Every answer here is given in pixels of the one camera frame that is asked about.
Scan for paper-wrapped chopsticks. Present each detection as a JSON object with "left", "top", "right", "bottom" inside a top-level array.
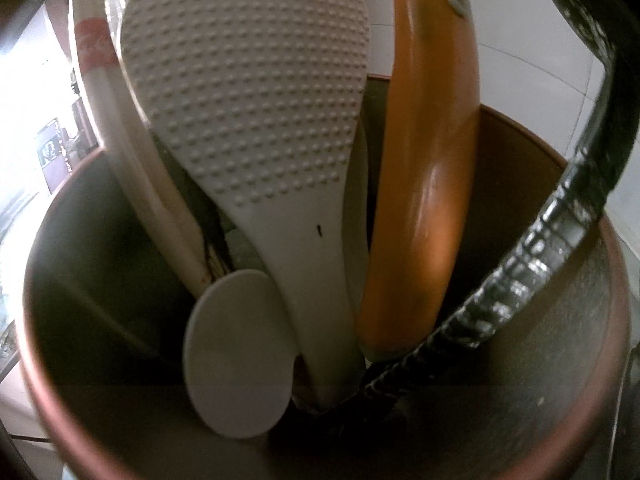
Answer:
[{"left": 70, "top": 0, "right": 226, "bottom": 301}]

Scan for small white spoon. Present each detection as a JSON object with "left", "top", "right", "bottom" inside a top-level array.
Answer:
[{"left": 182, "top": 269, "right": 301, "bottom": 440}]

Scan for red metal utensil canister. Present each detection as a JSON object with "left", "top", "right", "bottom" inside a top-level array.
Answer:
[{"left": 20, "top": 75, "right": 631, "bottom": 480}]

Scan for white dimpled rice paddle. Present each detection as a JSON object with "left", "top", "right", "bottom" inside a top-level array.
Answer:
[{"left": 119, "top": 0, "right": 373, "bottom": 411}]

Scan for white printed rice paddle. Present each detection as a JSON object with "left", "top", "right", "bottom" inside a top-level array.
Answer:
[{"left": 345, "top": 110, "right": 372, "bottom": 306}]

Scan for orange handled peeler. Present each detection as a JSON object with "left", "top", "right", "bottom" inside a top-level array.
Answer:
[{"left": 356, "top": 0, "right": 482, "bottom": 362}]

